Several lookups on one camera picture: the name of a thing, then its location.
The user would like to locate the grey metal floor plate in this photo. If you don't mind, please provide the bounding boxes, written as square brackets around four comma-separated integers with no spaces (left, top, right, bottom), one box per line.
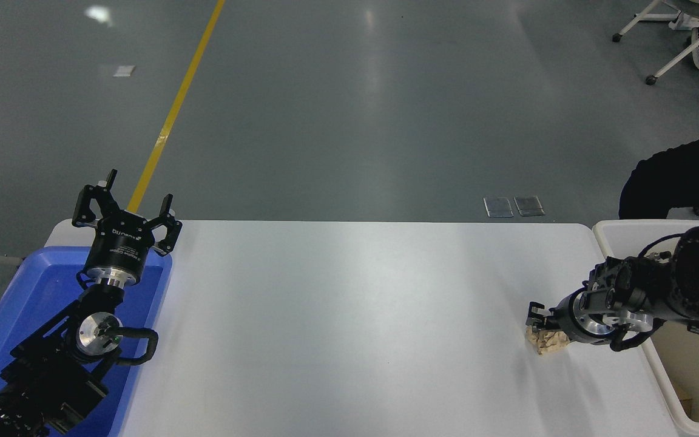
[484,197,514,218]
[514,195,545,217]

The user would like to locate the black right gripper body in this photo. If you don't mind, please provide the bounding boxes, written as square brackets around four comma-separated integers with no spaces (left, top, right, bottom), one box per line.
[549,295,590,344]

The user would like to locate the white wheeled chair base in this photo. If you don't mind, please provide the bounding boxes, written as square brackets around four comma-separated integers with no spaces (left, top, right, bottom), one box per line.
[612,0,699,86]

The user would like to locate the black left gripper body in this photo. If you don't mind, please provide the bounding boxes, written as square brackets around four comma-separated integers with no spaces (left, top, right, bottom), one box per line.
[84,212,157,282]

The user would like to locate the tan paper ball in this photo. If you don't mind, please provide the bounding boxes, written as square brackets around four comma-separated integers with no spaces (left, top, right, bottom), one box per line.
[525,325,570,356]

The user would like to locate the blue plastic tray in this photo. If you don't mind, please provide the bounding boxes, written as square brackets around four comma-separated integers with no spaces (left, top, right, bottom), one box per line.
[0,246,173,437]

